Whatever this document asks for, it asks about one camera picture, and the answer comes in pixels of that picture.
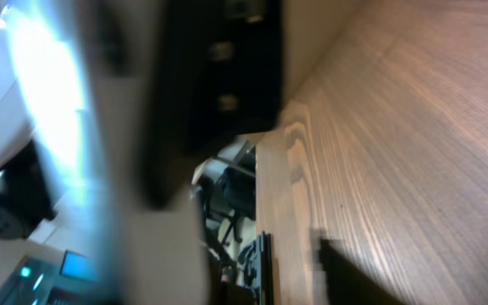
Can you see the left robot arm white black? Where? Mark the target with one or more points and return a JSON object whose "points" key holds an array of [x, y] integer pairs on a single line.
{"points": [[111, 105]]}

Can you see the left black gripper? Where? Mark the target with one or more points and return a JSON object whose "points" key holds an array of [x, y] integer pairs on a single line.
{"points": [[219, 73]]}

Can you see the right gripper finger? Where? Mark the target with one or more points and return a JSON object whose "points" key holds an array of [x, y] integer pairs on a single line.
{"points": [[345, 283]]}

